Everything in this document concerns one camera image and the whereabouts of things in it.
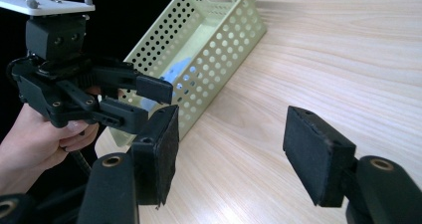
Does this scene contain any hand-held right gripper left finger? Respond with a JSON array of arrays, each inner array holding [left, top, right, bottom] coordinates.
[[130, 105, 180, 208]]

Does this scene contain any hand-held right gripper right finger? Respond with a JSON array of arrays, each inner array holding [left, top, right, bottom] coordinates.
[[283, 106, 358, 208]]

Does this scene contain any blue and grey knit glove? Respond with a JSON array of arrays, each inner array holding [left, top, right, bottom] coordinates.
[[142, 57, 194, 112]]

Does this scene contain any pale green perforated plastic basket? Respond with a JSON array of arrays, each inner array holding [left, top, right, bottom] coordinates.
[[108, 0, 268, 148]]

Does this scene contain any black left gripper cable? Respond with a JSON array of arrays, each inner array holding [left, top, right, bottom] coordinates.
[[68, 149, 93, 178]]

